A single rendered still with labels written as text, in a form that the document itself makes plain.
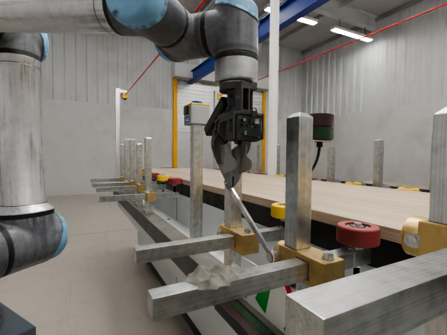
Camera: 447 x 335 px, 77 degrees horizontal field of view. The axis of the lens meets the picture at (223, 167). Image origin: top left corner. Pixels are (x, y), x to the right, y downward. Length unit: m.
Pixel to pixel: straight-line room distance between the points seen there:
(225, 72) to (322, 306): 0.47
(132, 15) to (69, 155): 7.64
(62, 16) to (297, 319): 0.63
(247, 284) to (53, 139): 7.81
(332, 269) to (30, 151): 0.84
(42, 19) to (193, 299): 0.59
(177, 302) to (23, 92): 0.76
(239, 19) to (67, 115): 7.69
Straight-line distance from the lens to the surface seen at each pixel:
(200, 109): 0.97
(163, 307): 0.41
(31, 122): 0.98
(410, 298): 0.23
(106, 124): 8.18
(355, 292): 0.21
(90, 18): 0.62
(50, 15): 0.69
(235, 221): 0.76
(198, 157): 0.97
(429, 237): 0.40
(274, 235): 0.80
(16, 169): 0.97
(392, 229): 0.67
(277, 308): 0.63
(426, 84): 8.67
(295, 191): 0.54
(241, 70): 0.57
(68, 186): 8.15
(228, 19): 0.61
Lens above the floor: 1.04
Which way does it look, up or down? 2 degrees down
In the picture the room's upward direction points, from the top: 1 degrees clockwise
